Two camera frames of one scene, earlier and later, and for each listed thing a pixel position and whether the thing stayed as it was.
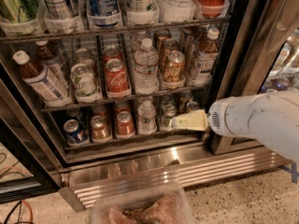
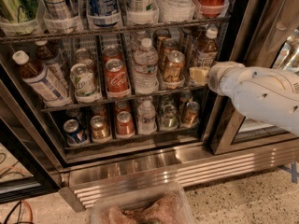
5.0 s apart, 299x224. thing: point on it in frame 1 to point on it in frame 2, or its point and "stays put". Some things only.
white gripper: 217,117 to 220,76
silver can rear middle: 83,56 stays put
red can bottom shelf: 124,125 stays put
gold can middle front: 175,65 stays put
